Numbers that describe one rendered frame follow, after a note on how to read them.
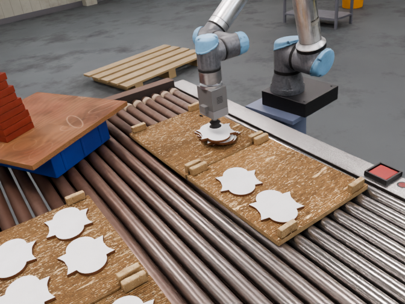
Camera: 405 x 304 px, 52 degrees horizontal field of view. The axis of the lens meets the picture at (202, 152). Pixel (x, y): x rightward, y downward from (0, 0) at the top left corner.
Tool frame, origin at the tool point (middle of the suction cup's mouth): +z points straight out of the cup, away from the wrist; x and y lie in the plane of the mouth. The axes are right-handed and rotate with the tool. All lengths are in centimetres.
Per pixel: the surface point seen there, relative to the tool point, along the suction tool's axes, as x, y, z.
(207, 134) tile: -3.6, -0.1, 2.0
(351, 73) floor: 291, -157, 100
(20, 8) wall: 141, -955, 74
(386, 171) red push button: 24, 51, 7
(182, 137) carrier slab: -7.3, -11.5, 6.1
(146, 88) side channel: 7, -65, 5
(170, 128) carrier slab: -6.5, -21.5, 6.1
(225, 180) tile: -13.9, 22.9, 5.3
